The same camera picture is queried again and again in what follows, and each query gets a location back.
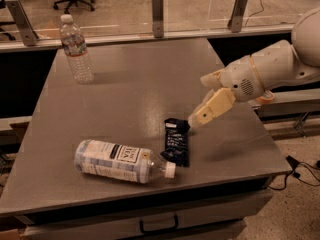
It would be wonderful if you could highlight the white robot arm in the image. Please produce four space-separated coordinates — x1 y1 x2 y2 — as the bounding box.
188 8 320 128

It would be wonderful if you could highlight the lying blue label tea bottle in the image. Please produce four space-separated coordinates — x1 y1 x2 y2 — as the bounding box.
74 140 176 184

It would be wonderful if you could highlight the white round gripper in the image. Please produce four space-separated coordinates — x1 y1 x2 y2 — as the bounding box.
188 55 264 128

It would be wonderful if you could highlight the middle metal glass bracket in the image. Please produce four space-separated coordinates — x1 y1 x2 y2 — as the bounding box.
152 0 164 38

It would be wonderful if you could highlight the left metal glass bracket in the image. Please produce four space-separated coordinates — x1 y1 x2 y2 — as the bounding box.
5 0 38 46

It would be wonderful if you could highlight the black drawer handle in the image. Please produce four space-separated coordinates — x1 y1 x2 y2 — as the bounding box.
139 215 179 235

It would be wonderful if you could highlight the black floor cable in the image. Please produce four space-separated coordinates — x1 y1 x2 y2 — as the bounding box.
268 155 320 192

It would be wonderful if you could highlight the dark blue rxbar wrapper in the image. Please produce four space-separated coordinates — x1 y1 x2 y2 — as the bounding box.
161 118 190 167

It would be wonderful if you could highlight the metal glass bracket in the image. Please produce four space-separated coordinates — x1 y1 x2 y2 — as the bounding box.
152 0 164 38
228 0 248 33
5 0 38 46

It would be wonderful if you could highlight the orange tape roll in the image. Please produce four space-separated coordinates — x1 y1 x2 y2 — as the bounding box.
257 90 275 104

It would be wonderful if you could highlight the metal side rail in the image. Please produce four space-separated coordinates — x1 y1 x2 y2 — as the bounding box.
249 89 320 117

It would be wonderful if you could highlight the right metal glass bracket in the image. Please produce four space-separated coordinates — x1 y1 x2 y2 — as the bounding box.
228 0 248 33

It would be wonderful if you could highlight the clear upright water bottle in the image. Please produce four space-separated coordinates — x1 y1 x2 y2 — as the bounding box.
60 14 94 84

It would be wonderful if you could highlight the grey table drawer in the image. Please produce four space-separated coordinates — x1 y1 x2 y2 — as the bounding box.
25 189 272 240

